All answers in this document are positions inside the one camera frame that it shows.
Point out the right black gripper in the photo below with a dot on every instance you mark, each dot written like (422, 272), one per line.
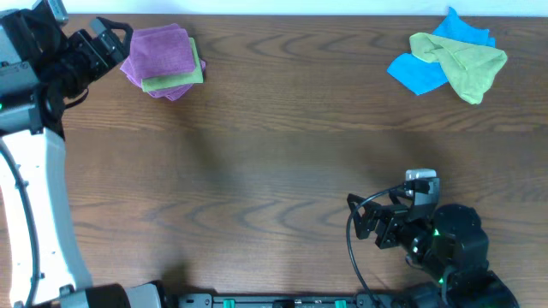
(391, 220)

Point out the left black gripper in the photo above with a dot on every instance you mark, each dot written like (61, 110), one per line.
(105, 53)

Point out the purple microfiber cloth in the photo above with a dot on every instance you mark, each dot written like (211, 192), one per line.
(161, 51)

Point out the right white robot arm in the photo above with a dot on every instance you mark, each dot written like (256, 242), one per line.
(445, 241)

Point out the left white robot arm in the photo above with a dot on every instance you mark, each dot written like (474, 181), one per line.
(48, 269)

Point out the folded green cloth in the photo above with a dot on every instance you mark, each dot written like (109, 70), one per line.
(175, 80)

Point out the folded purple cloth underneath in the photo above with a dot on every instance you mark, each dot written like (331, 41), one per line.
(172, 93)

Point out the crumpled blue cloth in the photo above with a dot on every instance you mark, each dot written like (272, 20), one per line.
(422, 77)

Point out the crumpled green cloth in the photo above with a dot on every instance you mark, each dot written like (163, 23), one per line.
(469, 68)

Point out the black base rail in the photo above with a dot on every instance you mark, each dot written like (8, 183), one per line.
(361, 300)

